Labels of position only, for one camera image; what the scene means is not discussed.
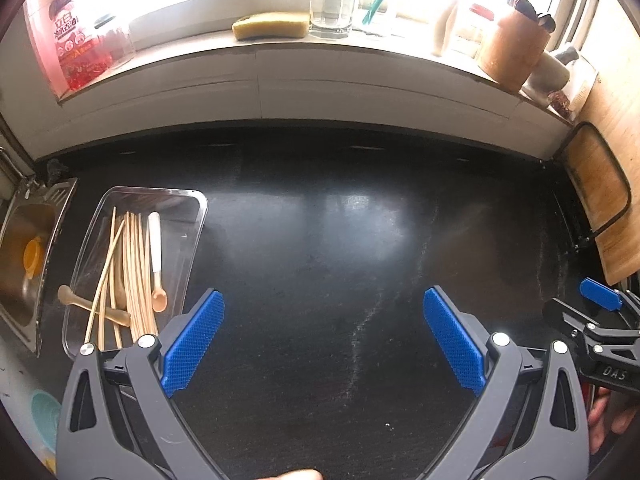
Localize large plywood board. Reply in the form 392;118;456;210
581;0;640;287

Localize black wire rack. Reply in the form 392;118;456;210
554;120;633;252

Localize clear plastic tray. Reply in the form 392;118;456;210
62;185;209;362

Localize white stone mortar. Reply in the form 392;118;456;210
522;50;571;107

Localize jar with red lid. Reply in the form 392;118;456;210
467;3;496;47

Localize bundle of wooden chopsticks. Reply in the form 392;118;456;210
84;204;159;357

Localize clear jar with dark lid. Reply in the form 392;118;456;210
94;13;136;70

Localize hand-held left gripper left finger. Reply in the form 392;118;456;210
55;288;227;480

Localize person's left hand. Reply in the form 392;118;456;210
259;468;322;480

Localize brown wooden spatula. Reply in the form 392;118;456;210
57;284;132;327

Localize bag of dried red chilies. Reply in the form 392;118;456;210
547;90;574;119

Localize pale bottle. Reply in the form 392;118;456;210
433;0;466;57

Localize stainless steel sink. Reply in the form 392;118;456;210
0;177;79;357

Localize metal faucet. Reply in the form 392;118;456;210
0;146;39;199

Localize person's right hand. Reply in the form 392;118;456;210
588;386;637;454

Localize dark kitchen utensil handles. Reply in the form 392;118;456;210
507;0;556;31

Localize yellow sponge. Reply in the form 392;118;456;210
232;11;309;41

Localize teal plastic bowl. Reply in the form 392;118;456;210
30;389;62;454

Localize small white-handled wooden spoon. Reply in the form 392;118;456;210
147;212;170;313

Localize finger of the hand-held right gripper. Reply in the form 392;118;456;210
579;277;640;329
543;297;640;362

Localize clear drinking glass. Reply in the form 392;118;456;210
308;0;357;40

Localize red dish soap bottle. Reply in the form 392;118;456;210
46;0;109;93

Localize brown wooden utensil holder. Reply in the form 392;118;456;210
474;9;551;94

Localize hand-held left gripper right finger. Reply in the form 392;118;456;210
421;286;592;480

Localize orange plastic cup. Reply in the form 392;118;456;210
23;236;44;279

